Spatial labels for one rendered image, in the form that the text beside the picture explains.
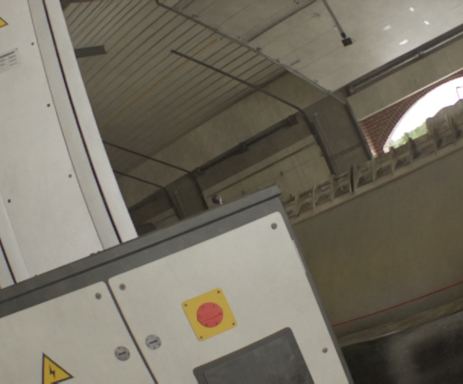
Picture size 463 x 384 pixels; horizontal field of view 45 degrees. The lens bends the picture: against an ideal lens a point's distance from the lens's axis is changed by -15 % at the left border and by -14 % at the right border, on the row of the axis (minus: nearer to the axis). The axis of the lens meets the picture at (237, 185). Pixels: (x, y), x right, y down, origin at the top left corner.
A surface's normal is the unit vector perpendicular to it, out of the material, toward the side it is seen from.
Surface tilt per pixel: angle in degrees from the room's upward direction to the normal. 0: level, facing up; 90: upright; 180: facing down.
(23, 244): 90
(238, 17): 149
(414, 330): 90
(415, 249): 59
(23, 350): 90
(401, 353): 90
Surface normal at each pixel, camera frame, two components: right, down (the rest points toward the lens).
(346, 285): -0.74, -0.20
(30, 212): 0.34, -0.22
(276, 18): 0.00, 0.90
